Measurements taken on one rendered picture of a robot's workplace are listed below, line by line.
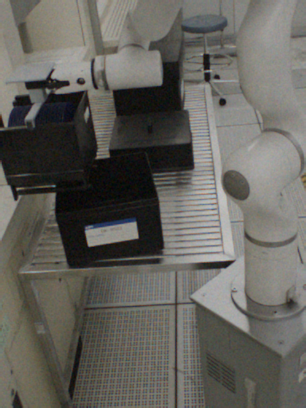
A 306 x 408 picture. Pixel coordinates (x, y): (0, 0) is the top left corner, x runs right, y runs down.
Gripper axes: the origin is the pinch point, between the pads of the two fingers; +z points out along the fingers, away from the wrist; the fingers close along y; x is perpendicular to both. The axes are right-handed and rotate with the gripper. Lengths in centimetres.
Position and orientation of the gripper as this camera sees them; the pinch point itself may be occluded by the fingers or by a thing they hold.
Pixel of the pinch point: (34, 80)
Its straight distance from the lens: 137.3
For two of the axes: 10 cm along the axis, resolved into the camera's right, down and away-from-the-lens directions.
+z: -9.9, 0.7, 1.0
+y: 0.5, -5.4, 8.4
